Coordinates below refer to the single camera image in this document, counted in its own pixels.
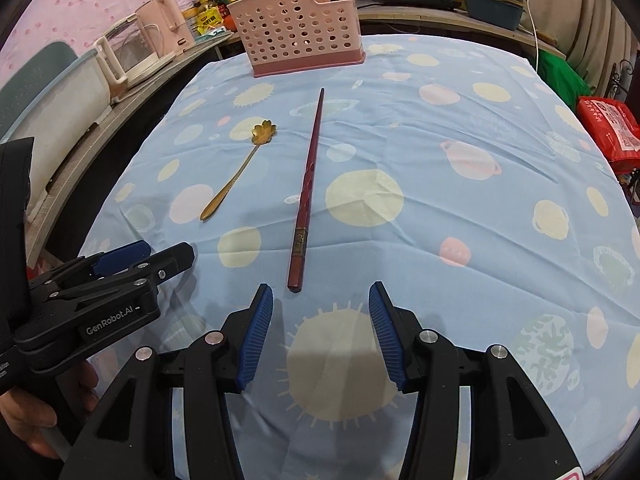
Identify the teal chair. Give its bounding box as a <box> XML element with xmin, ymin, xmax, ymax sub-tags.
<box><xmin>0</xmin><ymin>41</ymin><xmax>82</xmax><ymax>142</ymax></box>

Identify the pink electric kettle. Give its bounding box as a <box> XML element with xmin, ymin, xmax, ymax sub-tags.
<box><xmin>136</xmin><ymin>0</ymin><xmax>194</xmax><ymax>57</ymax></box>

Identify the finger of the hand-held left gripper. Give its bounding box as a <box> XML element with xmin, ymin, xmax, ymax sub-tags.
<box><xmin>49</xmin><ymin>240</ymin><xmax>152</xmax><ymax>287</ymax></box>
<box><xmin>64</xmin><ymin>242</ymin><xmax>196</xmax><ymax>294</ymax></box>

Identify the dark red carved chopstick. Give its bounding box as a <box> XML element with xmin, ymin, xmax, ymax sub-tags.
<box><xmin>286</xmin><ymin>87</ymin><xmax>326</xmax><ymax>292</ymax></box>

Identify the black iron rack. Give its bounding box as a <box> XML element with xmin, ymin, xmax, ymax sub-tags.
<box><xmin>606</xmin><ymin>59</ymin><xmax>640</xmax><ymax>107</ymax></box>

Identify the green plastic bag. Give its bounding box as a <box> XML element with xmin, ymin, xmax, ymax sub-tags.
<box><xmin>536</xmin><ymin>47</ymin><xmax>592</xmax><ymax>112</ymax></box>

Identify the yellow label packet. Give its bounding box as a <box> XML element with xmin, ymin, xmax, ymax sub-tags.
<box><xmin>192</xmin><ymin>2</ymin><xmax>224</xmax><ymax>37</ymax></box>

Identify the black induction cooktop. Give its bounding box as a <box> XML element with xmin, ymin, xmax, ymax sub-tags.
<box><xmin>379</xmin><ymin>0</ymin><xmax>462</xmax><ymax>12</ymax></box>

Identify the pink plastic utensil basket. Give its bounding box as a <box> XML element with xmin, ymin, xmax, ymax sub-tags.
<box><xmin>227</xmin><ymin>0</ymin><xmax>367</xmax><ymax>79</ymax></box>

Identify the white cable with switch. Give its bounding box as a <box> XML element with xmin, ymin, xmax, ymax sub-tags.
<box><xmin>515</xmin><ymin>0</ymin><xmax>545</xmax><ymax>77</ymax></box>

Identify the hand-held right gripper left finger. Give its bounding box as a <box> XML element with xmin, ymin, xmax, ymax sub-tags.
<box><xmin>60</xmin><ymin>283</ymin><xmax>274</xmax><ymax>480</ymax></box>

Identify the beige curtain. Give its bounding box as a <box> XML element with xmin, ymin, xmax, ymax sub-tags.
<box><xmin>501</xmin><ymin>0</ymin><xmax>640</xmax><ymax>87</ymax></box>

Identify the blue plastic basin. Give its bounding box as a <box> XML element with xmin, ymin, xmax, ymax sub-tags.
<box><xmin>465</xmin><ymin>0</ymin><xmax>526</xmax><ymax>31</ymax></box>

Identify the person's left hand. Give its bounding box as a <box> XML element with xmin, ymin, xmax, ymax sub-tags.
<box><xmin>0</xmin><ymin>359</ymin><xmax>102</xmax><ymax>462</ymax></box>

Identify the gold flower spoon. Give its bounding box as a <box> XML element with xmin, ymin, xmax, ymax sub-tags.
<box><xmin>200</xmin><ymin>119</ymin><xmax>279</xmax><ymax>222</ymax></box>

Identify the red plastic bag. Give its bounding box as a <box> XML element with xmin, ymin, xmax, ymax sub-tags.
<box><xmin>576</xmin><ymin>96</ymin><xmax>640</xmax><ymax>177</ymax></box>

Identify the pink dotted curtain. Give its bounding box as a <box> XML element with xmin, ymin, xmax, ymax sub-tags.
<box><xmin>0</xmin><ymin>0</ymin><xmax>242</xmax><ymax>127</ymax></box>

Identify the glass jug with beige handle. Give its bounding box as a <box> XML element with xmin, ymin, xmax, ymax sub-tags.
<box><xmin>94</xmin><ymin>22</ymin><xmax>177</xmax><ymax>97</ymax></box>

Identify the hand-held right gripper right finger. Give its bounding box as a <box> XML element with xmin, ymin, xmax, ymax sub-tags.
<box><xmin>368</xmin><ymin>281</ymin><xmax>577</xmax><ymax>480</ymax></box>

